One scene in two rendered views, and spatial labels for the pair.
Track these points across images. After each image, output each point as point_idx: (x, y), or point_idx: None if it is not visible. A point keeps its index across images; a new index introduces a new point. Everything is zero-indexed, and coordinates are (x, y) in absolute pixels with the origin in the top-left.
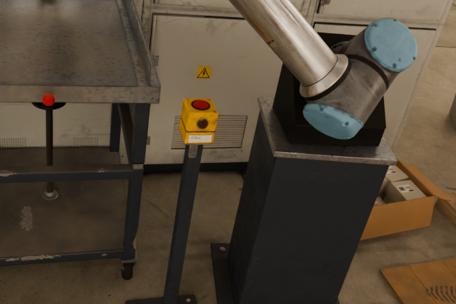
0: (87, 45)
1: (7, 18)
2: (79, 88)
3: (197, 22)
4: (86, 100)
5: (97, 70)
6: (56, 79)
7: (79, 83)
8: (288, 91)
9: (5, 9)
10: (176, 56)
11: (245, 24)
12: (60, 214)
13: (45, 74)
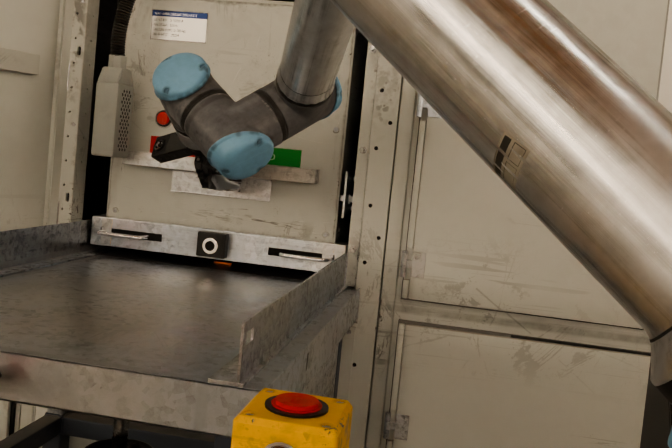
0: (184, 319)
1: (87, 279)
2: (67, 369)
3: (494, 345)
4: (80, 406)
5: (147, 348)
6: (33, 346)
7: (73, 357)
8: (661, 446)
9: (103, 272)
10: (447, 423)
11: (608, 361)
12: None
13: (24, 337)
